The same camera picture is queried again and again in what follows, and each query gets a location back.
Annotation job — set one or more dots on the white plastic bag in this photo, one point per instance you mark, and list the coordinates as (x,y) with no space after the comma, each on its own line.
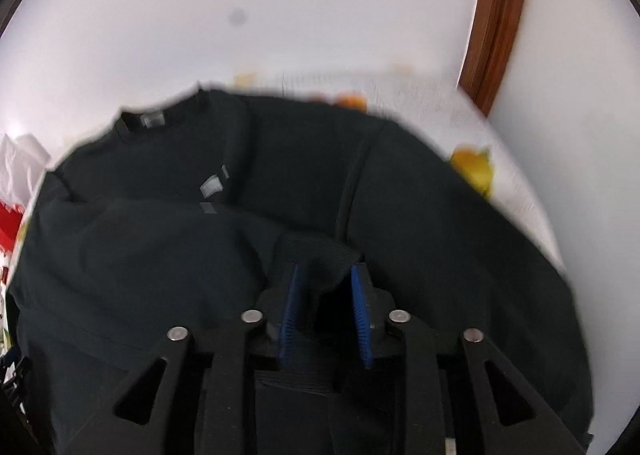
(22,160)

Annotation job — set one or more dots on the red paper bag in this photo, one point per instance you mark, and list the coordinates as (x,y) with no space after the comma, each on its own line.
(9,227)

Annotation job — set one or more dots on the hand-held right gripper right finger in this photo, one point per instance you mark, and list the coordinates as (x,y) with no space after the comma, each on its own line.
(361,320)

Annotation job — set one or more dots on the brown wooden door frame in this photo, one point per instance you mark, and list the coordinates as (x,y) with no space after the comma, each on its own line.
(500,10)

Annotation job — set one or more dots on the black t-shirt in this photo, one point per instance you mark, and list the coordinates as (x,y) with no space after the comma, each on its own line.
(200,245)

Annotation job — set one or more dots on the fruit-print white bed sheet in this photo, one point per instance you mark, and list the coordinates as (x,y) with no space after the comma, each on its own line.
(425,95)

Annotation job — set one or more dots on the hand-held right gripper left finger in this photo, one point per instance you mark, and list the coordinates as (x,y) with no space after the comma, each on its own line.
(289,320)

